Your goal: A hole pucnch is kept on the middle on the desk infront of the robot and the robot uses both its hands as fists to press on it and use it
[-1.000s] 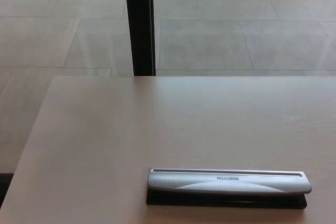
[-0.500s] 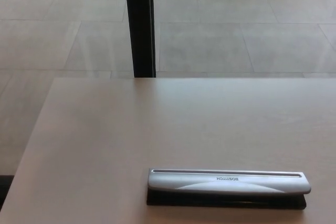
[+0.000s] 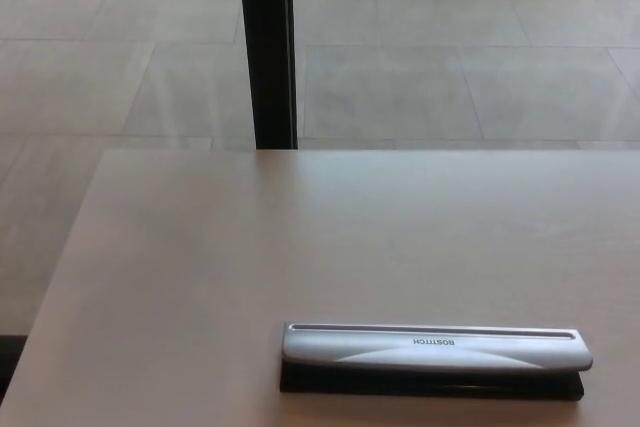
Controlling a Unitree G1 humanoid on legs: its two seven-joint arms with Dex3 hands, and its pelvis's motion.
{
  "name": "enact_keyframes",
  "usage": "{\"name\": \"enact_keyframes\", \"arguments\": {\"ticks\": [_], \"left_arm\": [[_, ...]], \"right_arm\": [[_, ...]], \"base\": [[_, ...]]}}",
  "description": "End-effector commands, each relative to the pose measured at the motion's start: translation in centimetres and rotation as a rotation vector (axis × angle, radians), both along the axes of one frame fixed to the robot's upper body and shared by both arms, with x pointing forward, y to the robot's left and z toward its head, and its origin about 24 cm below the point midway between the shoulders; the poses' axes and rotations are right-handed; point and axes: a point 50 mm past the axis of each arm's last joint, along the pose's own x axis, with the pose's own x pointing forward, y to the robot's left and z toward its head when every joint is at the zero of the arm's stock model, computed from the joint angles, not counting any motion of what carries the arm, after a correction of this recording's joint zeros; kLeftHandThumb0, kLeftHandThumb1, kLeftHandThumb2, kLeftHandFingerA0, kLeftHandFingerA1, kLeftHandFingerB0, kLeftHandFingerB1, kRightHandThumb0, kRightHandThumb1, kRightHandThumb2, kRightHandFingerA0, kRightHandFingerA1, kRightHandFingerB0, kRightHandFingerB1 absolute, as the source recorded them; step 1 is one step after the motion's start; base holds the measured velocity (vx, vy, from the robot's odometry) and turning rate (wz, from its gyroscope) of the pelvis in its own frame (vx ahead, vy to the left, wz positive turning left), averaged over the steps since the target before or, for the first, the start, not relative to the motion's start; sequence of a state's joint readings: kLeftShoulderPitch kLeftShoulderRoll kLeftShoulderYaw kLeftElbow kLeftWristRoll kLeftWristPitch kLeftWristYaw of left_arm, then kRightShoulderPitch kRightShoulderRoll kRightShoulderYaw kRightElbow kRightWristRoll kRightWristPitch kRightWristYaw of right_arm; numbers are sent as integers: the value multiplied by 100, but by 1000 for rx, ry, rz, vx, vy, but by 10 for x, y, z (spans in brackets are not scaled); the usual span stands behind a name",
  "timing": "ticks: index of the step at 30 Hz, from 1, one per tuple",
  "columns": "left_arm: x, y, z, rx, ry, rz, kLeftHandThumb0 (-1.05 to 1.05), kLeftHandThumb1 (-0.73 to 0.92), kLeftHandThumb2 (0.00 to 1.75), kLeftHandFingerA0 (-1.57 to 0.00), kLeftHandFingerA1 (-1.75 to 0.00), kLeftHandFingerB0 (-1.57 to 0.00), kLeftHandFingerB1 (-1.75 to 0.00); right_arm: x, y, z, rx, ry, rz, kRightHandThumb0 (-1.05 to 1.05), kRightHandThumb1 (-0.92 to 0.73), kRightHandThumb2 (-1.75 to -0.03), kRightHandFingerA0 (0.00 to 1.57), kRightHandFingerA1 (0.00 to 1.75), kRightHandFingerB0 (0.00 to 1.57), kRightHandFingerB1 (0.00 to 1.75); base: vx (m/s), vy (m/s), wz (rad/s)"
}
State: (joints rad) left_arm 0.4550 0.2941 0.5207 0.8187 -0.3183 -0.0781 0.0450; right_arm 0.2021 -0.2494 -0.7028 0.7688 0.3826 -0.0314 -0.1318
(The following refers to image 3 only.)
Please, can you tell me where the silver Bostitch hole punch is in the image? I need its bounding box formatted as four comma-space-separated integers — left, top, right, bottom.
278, 320, 595, 404

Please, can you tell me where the black vertical post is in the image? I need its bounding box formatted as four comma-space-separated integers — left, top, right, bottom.
236, 0, 300, 151

